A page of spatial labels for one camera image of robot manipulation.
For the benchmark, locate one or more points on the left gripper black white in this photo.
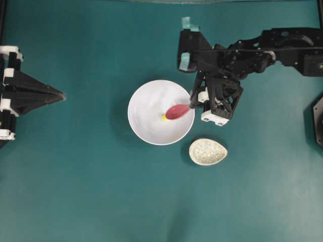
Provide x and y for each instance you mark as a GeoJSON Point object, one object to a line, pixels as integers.
{"type": "Point", "coordinates": [13, 107]}

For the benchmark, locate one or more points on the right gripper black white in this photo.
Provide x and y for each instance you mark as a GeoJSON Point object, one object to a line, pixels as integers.
{"type": "Point", "coordinates": [218, 98]}

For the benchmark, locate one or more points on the pink ceramic spoon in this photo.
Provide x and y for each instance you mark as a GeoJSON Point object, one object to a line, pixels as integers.
{"type": "Point", "coordinates": [178, 110]}

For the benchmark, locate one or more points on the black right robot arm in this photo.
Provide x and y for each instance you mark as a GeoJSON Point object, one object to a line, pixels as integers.
{"type": "Point", "coordinates": [220, 69]}

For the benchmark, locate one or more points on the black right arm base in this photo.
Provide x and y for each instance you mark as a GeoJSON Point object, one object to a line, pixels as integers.
{"type": "Point", "coordinates": [313, 123]}

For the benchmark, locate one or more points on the white round bowl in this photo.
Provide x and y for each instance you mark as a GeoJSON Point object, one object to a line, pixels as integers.
{"type": "Point", "coordinates": [147, 106]}

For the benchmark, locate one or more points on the speckled ceramic spoon rest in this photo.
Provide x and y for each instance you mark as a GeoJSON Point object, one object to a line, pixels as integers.
{"type": "Point", "coordinates": [207, 152]}

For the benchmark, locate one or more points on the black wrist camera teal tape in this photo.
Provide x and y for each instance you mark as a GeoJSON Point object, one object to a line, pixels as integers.
{"type": "Point", "coordinates": [191, 42]}

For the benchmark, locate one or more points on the black frame rail left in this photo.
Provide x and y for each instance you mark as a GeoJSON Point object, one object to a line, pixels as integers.
{"type": "Point", "coordinates": [3, 7]}

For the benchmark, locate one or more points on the black frame rail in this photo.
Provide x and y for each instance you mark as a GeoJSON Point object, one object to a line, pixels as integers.
{"type": "Point", "coordinates": [3, 7]}
{"type": "Point", "coordinates": [320, 12]}

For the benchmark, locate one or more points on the black frame rail right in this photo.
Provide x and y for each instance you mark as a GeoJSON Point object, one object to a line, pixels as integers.
{"type": "Point", "coordinates": [320, 12]}

